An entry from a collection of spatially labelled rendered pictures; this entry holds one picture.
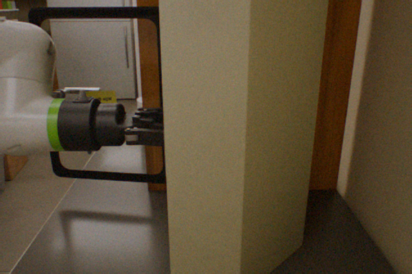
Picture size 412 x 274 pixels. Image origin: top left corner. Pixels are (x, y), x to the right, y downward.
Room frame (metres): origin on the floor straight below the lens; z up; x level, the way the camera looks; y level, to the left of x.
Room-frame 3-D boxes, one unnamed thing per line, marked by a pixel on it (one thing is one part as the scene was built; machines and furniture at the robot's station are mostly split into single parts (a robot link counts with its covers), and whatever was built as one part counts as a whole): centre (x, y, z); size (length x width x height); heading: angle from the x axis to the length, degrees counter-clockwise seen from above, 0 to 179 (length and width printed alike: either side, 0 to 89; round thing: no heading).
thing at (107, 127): (0.60, 0.14, 1.20); 0.09 x 0.08 x 0.07; 91
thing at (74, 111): (0.60, 0.21, 1.20); 0.09 x 0.06 x 0.12; 1
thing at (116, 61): (0.79, 0.23, 1.19); 0.30 x 0.01 x 0.40; 83
